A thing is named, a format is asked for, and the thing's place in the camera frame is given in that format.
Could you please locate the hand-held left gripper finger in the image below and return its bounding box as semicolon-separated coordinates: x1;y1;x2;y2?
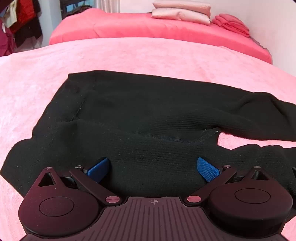
186;157;274;205

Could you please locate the folded red cloth stack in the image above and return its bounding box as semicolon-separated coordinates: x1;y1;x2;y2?
212;13;251;38

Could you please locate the pink pillow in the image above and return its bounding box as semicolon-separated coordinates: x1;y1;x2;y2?
153;0;212;16
151;8;211;25

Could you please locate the bed with pink cover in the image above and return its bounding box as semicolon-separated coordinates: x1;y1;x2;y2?
48;8;273;64

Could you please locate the light curtain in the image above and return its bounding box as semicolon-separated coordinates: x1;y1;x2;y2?
95;0;121;13

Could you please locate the dark cloth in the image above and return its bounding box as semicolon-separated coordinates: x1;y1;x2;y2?
65;6;93;17

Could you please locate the dark window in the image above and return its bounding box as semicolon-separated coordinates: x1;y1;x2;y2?
60;0;96;14

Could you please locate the hanging clothes rack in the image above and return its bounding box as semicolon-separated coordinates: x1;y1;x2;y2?
0;0;43;57

